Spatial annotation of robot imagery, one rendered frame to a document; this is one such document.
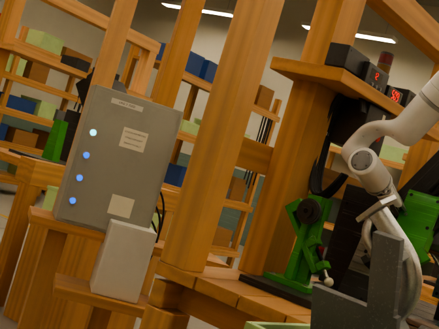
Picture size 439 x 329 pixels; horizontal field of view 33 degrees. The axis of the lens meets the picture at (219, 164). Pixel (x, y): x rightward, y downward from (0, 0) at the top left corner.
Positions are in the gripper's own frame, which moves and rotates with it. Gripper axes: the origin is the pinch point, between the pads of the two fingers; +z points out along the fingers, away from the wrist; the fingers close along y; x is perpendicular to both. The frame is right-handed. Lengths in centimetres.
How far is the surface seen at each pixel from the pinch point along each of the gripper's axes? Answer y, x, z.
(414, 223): -7.6, -2.9, 2.7
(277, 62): 39, 11, -39
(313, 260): -15.6, 25.1, -19.6
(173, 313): -25, 60, -44
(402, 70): 618, -14, 789
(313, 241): -11.4, 23.0, -21.8
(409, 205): -1.4, -4.0, 2.7
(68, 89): 655, 417, 496
